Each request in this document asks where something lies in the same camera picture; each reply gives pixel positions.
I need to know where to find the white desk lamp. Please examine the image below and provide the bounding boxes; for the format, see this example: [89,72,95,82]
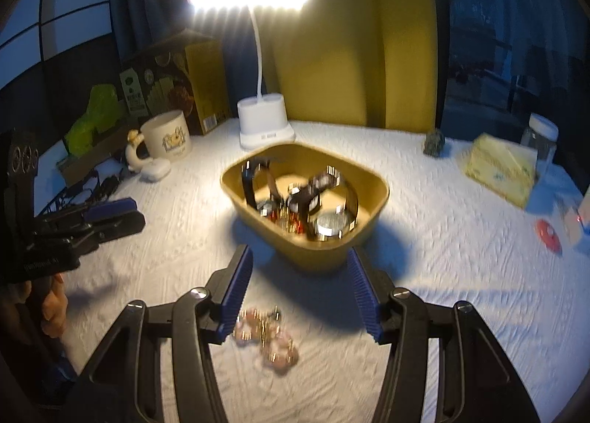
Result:
[184,0,319,151]

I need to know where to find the white earbuds case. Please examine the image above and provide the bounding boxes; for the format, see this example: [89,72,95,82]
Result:
[139,160,172,183]

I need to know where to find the brown cardboard piece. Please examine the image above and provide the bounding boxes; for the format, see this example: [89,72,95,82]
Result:
[56,128,139,187]

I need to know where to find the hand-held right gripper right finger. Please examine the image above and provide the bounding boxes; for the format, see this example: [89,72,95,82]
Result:
[347,245,542,423]

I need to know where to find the yellow tissue pack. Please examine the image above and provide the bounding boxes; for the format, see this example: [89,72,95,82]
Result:
[461,132,539,210]

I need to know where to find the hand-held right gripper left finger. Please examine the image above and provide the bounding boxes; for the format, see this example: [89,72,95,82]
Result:
[69,244,254,423]

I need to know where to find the cream mug with duck handle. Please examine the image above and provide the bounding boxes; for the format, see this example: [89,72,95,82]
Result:
[125,110,192,174]

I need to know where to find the person's left hand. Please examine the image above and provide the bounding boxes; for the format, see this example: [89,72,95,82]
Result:
[41,273,69,341]

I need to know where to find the black strap wristwatch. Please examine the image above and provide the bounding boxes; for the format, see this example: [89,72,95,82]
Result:
[241,157,287,217]

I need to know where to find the green plastic bag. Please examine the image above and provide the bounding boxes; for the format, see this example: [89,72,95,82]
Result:
[63,84,128,157]

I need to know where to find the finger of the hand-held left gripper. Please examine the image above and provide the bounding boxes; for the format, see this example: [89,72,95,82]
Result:
[37,196,139,231]
[55,210,146,254]

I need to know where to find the person's left forearm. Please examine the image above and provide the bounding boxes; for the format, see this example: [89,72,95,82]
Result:
[0,284,79,410]

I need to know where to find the dark yellow snack box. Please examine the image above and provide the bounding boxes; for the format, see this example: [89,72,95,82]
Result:
[119,29,232,136]

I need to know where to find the clear jar with white lid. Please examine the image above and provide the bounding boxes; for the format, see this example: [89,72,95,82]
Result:
[520,112,559,180]

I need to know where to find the gold pink bead bracelet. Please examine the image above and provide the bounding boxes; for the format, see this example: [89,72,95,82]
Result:
[233,305,300,375]

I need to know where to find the small red round item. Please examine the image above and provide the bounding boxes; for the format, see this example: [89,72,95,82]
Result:
[535,219,564,254]

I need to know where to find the black cable bundle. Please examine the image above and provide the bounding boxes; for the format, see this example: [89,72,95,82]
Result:
[34,162,132,217]

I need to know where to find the yellow plastic tray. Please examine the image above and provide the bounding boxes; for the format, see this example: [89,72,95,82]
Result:
[220,143,390,273]

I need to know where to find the red gold small jewelry pieces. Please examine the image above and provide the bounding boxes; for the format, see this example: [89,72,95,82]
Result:
[266,204,310,236]

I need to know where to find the white quilted table cover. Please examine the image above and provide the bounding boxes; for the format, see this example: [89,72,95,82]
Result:
[32,120,590,423]

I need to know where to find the small grey rock ornament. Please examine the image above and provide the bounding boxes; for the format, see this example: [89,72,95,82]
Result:
[423,128,447,157]

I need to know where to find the silver face wristwatch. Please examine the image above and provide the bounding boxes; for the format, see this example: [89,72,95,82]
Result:
[312,182,360,242]

